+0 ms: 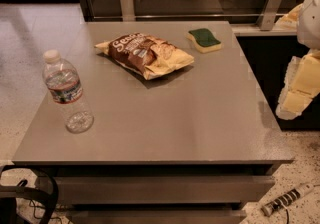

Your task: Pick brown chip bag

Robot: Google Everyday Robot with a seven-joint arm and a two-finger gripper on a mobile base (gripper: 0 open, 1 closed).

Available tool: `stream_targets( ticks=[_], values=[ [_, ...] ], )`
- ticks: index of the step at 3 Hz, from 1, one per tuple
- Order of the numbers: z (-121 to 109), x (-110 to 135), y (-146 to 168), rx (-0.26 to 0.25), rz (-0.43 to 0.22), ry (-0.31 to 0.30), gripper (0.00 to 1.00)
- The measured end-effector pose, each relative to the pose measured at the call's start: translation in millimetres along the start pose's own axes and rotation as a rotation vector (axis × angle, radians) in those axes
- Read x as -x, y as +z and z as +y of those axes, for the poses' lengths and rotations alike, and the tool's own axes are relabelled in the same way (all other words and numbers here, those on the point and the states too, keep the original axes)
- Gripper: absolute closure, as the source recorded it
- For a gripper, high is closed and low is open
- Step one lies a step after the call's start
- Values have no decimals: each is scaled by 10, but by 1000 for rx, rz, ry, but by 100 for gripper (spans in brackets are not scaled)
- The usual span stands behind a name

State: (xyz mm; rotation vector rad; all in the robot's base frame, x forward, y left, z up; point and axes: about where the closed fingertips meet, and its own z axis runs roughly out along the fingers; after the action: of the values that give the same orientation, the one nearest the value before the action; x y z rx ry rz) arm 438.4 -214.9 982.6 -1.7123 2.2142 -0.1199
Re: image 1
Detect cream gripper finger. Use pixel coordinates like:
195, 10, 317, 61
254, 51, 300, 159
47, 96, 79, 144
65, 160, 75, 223
275, 4, 302, 29
276, 49, 320, 120

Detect brown chip bag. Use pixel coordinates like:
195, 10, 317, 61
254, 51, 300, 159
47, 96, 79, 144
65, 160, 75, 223
96, 33, 194, 80

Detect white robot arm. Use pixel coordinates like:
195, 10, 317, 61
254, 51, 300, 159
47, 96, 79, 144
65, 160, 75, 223
276, 0, 320, 120

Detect green yellow sponge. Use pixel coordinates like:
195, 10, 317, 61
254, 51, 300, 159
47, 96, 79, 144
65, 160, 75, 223
187, 28, 222, 53

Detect white power strip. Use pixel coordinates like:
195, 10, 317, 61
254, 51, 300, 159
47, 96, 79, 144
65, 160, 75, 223
261, 183, 314, 217

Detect lower grey drawer front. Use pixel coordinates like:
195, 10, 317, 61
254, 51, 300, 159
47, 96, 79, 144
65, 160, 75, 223
68, 210, 246, 224

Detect clear plastic water bottle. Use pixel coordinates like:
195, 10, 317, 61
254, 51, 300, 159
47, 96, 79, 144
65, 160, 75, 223
42, 50, 94, 134

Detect grey table drawer front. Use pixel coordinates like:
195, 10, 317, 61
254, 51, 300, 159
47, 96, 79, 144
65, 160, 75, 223
56, 176, 274, 204

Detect black chair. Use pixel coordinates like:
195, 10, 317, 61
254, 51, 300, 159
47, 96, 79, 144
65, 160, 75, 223
0, 167, 59, 224

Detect right metal bracket post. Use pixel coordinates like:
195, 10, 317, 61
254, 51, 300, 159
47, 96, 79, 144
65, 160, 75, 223
257, 0, 282, 31

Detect metal bracket post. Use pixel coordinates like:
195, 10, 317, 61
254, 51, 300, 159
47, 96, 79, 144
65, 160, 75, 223
257, 0, 282, 31
120, 0, 136, 22

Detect left metal bracket post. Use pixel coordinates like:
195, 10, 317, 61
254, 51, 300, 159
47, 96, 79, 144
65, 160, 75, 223
120, 0, 136, 22

